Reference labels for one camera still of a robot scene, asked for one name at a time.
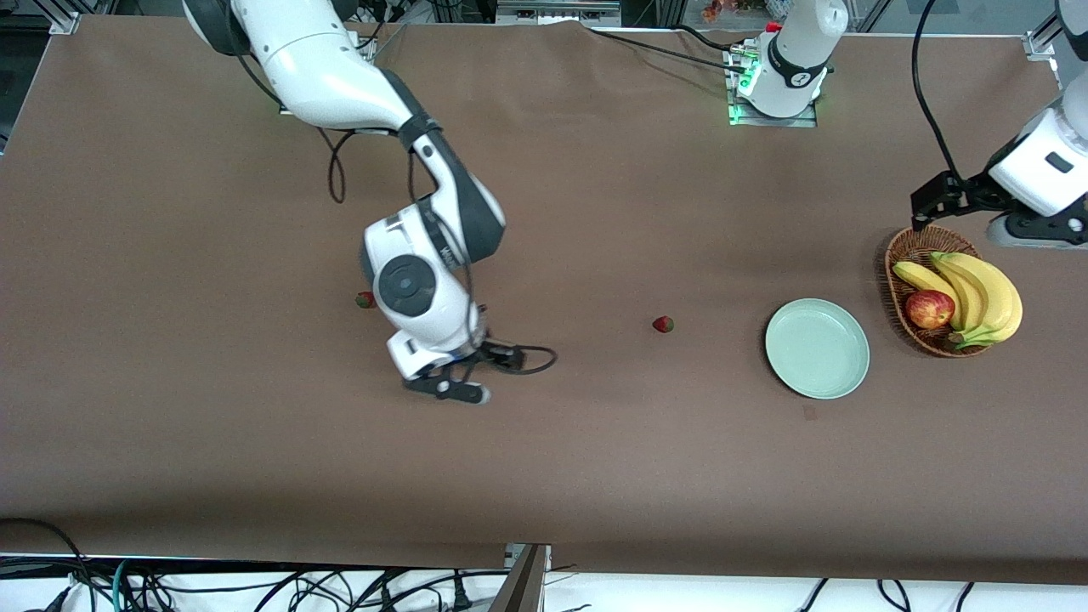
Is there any pale green round plate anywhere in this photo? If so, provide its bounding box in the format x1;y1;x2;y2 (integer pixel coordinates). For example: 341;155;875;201
764;297;871;401

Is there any small yellow banana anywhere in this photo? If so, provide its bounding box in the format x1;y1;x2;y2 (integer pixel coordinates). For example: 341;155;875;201
891;260;966;332

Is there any medium yellow banana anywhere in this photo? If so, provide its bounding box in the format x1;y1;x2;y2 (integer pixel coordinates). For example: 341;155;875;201
929;252;991;334

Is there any red apple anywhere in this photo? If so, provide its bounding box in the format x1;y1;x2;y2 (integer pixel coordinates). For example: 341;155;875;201
904;289;956;331

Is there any large yellow banana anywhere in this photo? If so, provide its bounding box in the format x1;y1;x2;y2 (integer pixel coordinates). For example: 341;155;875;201
935;252;1024;349

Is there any brown table cover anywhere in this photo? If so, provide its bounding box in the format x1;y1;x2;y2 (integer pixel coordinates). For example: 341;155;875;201
0;15;1088;586

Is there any brown wicker basket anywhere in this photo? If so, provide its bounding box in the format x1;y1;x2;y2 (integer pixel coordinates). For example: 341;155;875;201
884;225;995;359

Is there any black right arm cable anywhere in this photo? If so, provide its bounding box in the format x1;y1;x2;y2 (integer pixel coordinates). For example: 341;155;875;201
319;51;559;377

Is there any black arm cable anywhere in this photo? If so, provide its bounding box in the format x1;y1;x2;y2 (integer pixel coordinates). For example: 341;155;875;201
911;0;963;181
319;51;559;377

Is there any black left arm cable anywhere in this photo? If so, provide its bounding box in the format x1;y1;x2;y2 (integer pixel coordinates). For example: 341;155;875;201
911;0;963;181

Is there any large aluminium corner bracket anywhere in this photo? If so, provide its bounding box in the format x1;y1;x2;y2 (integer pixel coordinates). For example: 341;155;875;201
1023;7;1088;62

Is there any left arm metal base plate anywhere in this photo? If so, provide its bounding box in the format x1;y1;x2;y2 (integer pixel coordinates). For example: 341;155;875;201
724;47;819;128

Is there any aluminium frame profile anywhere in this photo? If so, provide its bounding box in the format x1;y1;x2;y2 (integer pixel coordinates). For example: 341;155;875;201
504;542;553;612

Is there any short black table cable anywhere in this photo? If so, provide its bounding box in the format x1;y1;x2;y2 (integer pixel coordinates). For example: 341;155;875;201
676;24;740;50

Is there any long black table cable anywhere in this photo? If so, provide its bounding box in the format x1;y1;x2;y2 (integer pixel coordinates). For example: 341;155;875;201
586;28;749;73

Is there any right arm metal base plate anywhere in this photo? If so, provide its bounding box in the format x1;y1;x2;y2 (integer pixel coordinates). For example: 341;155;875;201
279;34;379;116

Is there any aluminium rail with slots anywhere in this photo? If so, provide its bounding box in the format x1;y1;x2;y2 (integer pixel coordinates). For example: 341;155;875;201
496;0;623;28

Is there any thick black floor cable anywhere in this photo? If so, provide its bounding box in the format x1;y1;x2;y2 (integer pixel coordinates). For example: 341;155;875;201
0;517;96;612

